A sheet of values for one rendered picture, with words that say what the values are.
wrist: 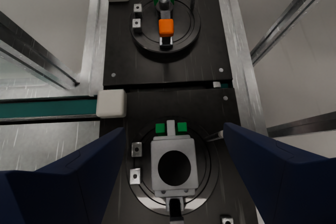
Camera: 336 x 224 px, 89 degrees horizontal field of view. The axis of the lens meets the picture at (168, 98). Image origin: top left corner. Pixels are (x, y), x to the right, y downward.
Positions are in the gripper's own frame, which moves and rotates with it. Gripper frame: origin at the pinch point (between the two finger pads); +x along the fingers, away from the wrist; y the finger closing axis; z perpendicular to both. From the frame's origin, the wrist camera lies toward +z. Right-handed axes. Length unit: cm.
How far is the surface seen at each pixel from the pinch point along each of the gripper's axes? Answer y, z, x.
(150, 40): 3.0, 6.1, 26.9
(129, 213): 6.6, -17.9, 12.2
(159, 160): 1.3, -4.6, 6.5
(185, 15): -4.0, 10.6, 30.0
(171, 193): 0.3, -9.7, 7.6
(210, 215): -5.1, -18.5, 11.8
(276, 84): -27.1, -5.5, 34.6
